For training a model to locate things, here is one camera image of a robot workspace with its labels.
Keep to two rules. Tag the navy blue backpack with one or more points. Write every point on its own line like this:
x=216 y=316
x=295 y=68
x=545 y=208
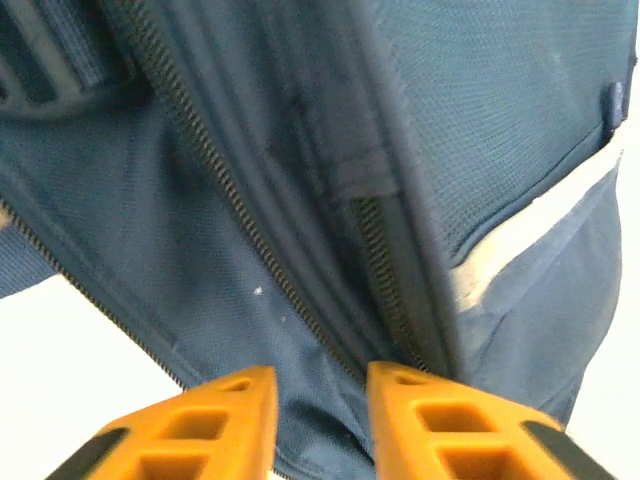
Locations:
x=300 y=175

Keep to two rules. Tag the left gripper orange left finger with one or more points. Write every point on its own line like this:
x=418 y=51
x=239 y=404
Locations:
x=200 y=430

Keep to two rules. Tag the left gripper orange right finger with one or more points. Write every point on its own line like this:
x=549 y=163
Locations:
x=450 y=430

